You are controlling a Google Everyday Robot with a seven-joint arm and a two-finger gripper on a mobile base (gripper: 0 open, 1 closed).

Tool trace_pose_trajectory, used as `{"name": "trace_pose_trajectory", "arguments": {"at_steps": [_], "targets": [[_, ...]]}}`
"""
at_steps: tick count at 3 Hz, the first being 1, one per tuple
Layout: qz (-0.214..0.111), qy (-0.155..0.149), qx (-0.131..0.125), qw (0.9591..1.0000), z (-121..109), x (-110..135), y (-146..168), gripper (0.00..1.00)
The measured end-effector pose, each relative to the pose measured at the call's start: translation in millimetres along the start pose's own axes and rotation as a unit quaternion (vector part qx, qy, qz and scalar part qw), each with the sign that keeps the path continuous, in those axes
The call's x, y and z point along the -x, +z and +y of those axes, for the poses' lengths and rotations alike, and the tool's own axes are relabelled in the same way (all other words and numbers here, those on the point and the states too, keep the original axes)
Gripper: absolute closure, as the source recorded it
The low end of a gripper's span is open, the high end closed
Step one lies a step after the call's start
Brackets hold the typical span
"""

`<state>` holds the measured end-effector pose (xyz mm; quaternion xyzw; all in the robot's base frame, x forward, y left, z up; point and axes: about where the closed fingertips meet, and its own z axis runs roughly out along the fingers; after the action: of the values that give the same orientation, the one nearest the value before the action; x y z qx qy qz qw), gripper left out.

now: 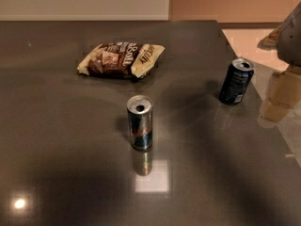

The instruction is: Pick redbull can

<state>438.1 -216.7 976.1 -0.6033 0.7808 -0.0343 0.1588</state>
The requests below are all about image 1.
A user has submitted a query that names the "brown white snack bag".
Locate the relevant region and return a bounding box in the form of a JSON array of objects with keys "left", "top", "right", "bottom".
[{"left": 77, "top": 41, "right": 165, "bottom": 79}]

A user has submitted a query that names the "silver blue redbull can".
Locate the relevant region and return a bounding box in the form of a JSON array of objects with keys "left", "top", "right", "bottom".
[{"left": 127, "top": 95, "right": 153, "bottom": 151}]

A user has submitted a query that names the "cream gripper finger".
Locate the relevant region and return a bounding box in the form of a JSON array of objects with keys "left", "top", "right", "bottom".
[{"left": 260, "top": 65, "right": 301, "bottom": 122}]

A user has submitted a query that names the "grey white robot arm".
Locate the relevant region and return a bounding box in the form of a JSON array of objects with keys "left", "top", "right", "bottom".
[{"left": 260, "top": 3, "right": 301, "bottom": 122}]

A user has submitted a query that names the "dark blue soda can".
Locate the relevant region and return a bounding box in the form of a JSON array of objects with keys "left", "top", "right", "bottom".
[{"left": 219, "top": 58, "right": 254, "bottom": 105}]

